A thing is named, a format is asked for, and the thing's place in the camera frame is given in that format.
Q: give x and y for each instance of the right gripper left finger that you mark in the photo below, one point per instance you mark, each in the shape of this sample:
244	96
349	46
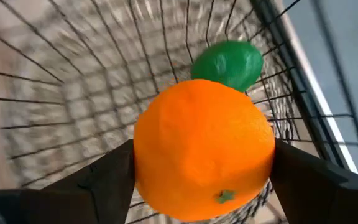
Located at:
73	193

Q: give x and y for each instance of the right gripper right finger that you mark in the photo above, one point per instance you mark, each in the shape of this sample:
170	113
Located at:
322	193

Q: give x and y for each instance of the orange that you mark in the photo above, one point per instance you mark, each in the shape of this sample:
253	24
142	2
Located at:
204	149

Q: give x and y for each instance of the green lime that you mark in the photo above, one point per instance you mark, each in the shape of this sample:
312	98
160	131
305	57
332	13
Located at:
228	63

